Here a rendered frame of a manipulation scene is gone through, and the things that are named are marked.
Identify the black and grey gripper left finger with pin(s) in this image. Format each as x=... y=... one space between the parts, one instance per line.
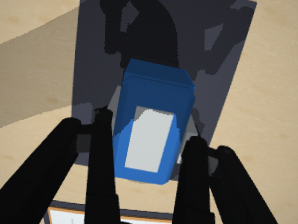
x=26 y=196

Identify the blue self-inking stamp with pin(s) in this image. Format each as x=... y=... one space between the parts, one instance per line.
x=154 y=108

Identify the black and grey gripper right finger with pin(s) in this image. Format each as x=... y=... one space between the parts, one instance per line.
x=236 y=196

